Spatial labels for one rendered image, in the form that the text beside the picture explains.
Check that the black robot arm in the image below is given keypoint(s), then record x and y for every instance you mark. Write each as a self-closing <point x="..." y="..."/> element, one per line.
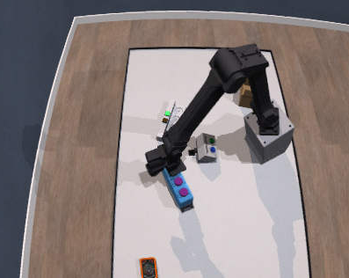
<point x="229" y="71"/>

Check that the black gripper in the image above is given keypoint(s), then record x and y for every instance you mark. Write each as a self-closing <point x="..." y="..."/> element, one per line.
<point x="180" y="167"/>

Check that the small brown cardboard box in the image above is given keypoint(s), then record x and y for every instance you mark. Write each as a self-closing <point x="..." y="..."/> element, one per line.
<point x="246" y="97"/>

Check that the purple round cap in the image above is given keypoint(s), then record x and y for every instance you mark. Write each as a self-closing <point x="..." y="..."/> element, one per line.
<point x="178" y="181"/>
<point x="183" y="192"/>

